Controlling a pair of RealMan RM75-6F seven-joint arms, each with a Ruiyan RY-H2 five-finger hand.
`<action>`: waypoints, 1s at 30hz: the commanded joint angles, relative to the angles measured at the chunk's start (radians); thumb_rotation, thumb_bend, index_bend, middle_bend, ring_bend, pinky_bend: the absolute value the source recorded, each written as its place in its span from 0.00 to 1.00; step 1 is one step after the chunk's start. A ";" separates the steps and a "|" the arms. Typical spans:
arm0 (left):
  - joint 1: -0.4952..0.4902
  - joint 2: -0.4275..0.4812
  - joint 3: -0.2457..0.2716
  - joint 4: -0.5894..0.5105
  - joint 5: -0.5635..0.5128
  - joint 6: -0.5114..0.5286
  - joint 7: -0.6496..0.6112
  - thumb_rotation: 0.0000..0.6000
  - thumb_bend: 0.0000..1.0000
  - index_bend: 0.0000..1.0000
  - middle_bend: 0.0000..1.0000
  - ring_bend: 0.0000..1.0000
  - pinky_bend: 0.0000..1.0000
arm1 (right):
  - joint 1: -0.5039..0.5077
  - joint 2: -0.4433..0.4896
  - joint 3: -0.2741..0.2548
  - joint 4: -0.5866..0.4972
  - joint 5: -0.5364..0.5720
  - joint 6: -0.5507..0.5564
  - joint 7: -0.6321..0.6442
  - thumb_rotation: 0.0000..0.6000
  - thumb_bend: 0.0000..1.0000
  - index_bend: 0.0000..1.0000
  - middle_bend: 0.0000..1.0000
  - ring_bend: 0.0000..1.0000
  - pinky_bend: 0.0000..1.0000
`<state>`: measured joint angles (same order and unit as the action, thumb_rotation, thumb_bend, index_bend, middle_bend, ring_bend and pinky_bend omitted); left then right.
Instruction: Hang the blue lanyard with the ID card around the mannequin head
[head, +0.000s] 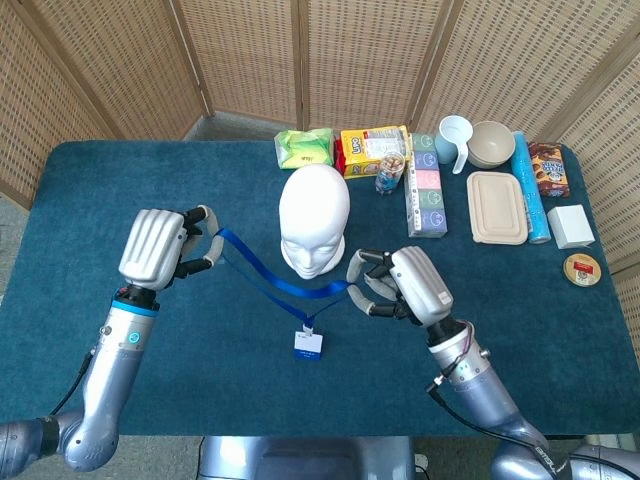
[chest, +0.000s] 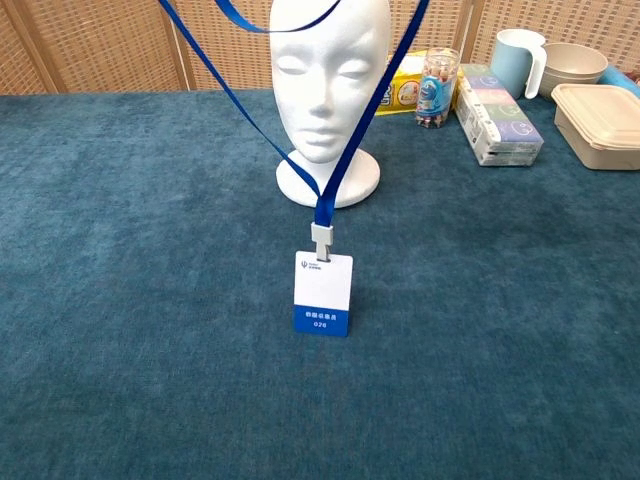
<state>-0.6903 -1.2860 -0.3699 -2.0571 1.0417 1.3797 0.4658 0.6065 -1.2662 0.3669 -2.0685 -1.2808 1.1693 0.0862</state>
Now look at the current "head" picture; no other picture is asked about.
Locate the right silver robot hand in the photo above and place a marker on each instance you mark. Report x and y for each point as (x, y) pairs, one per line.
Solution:
(420, 285)

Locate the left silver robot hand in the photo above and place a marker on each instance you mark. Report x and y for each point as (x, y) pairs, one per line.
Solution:
(150, 245)

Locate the white and blue ID badge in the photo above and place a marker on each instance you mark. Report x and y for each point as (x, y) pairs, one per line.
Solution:
(308, 346)

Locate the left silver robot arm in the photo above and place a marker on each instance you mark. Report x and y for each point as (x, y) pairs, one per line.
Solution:
(110, 380)

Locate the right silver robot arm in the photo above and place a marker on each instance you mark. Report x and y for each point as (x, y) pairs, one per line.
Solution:
(480, 395)

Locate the multicolour tissue pack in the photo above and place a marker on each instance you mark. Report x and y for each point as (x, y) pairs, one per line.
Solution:
(427, 200)

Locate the beige lidded lunch box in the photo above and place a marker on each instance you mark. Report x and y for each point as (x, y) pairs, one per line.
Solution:
(497, 207)

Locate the clear candy jar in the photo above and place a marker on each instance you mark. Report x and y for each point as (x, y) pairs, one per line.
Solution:
(389, 175)

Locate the teal table cloth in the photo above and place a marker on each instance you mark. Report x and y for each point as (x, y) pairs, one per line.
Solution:
(200, 360)

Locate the white foam mannequin head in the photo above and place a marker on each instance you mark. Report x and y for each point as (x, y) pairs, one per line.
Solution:
(315, 210)

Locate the yellow biscuit pack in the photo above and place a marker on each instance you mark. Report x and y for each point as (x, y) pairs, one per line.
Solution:
(365, 155)

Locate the blue cylindrical tube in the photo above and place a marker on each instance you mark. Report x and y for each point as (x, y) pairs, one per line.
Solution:
(530, 190)

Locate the white measuring scoop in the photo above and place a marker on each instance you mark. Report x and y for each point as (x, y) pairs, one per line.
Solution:
(447, 140)

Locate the beige bowl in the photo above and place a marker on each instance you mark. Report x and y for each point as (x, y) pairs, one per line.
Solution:
(492, 145)

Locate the small white box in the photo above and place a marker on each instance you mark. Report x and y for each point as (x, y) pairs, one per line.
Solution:
(570, 225)

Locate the round gold tin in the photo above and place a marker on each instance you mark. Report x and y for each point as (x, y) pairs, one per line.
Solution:
(582, 270)

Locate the brown cookie pack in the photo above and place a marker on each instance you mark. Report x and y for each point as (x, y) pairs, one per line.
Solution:
(550, 170)

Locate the green snack bag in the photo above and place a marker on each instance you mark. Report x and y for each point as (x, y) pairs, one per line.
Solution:
(305, 147)

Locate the wicker folding screen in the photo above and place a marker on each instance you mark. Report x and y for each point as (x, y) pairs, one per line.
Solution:
(125, 60)

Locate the silver robot torso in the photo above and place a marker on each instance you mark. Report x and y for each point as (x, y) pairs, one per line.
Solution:
(300, 457)

